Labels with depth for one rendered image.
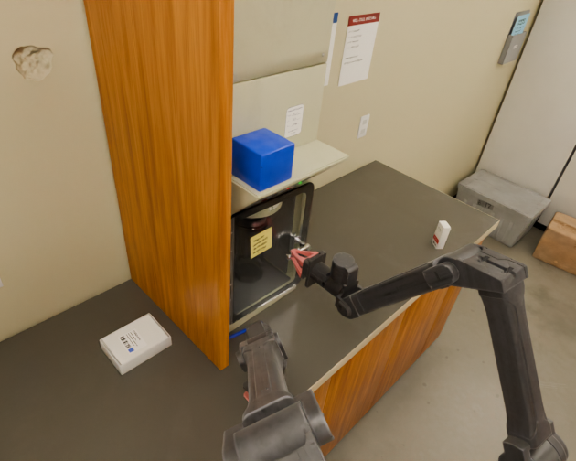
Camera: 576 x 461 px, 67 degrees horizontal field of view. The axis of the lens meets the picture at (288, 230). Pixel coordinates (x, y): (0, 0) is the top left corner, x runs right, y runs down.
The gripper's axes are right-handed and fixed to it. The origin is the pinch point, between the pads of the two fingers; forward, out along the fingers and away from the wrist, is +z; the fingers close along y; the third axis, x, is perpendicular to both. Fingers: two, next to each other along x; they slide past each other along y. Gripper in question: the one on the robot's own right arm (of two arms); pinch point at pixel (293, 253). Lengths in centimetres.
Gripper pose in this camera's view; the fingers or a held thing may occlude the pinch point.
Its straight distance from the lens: 128.0
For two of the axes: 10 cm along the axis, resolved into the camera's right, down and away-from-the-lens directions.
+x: -7.1, 3.7, -6.0
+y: 0.9, -7.9, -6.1
